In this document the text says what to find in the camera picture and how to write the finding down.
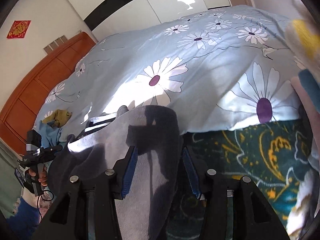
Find teal floral plush blanket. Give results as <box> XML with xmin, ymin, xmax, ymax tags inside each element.
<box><xmin>183</xmin><ymin>120</ymin><xmax>317</xmax><ymax>239</ymax></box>

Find red fu wall decoration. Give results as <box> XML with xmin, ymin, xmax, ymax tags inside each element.
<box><xmin>7</xmin><ymin>20</ymin><xmax>31</xmax><ymax>39</ymax></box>

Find dark grey fleece jacket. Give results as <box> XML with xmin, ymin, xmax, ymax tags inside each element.
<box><xmin>48</xmin><ymin>105</ymin><xmax>182</xmax><ymax>239</ymax></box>

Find orange wooden headboard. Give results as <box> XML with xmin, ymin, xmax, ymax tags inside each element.
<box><xmin>1</xmin><ymin>32</ymin><xmax>95</xmax><ymax>154</ymax></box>

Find person's left hand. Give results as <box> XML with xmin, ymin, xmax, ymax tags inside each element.
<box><xmin>28</xmin><ymin>166</ymin><xmax>48</xmax><ymax>186</ymax></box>

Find white black sliding wardrobe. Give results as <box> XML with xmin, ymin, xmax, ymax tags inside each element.
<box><xmin>68</xmin><ymin>0</ymin><xmax>207</xmax><ymax>41</ymax></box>

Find mustard yellow knit garment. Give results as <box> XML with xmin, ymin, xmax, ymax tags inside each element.
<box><xmin>42</xmin><ymin>109</ymin><xmax>72</xmax><ymax>128</ymax></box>

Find light blue daisy duvet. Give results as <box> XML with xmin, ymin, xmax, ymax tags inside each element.
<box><xmin>34</xmin><ymin>5</ymin><xmax>300</xmax><ymax>140</ymax></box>

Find blue knit sweater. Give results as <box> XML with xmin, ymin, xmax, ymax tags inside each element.
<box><xmin>33</xmin><ymin>123</ymin><xmax>62</xmax><ymax>148</ymax></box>

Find folded towel stack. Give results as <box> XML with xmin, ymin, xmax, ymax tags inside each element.
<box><xmin>285</xmin><ymin>0</ymin><xmax>319</xmax><ymax>171</ymax></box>

